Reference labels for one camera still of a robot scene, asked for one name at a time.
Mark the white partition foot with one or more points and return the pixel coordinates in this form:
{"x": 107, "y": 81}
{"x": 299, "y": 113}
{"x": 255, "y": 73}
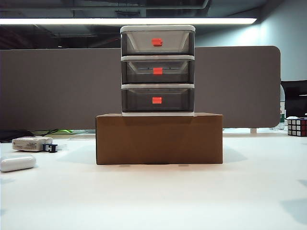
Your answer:
{"x": 253, "y": 130}

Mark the brown cardboard box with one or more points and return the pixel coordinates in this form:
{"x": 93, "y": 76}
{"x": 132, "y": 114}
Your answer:
{"x": 158, "y": 141}

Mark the ceiling light strip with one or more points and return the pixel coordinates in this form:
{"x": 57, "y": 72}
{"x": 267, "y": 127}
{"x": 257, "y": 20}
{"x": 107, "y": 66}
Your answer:
{"x": 72, "y": 21}

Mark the grey desk partition panel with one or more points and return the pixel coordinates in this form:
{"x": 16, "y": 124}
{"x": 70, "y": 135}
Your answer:
{"x": 60, "y": 88}

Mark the flat black pad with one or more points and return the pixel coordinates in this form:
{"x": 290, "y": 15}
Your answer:
{"x": 14, "y": 135}

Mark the clear bottle with green label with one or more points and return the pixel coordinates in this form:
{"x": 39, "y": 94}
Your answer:
{"x": 283, "y": 117}

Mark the white earphone case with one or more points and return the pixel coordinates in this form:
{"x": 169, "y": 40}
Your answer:
{"x": 16, "y": 163}

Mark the grey drawer with ridged back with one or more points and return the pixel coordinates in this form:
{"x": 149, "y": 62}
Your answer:
{"x": 134, "y": 76}

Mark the rubik's cube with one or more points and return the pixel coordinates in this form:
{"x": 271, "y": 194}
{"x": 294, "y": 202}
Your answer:
{"x": 297, "y": 127}

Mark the white plastic drawer cabinet frame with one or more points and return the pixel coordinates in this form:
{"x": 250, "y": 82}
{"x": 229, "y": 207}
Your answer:
{"x": 157, "y": 28}

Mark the white labelled packet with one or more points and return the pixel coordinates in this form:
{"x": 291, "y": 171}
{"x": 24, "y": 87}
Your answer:
{"x": 28, "y": 143}

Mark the blue black plastic clip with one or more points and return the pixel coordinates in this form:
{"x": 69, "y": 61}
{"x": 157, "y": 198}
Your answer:
{"x": 50, "y": 148}

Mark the black office chair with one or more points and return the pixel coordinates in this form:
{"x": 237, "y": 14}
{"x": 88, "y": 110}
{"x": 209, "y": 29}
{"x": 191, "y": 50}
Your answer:
{"x": 296, "y": 100}

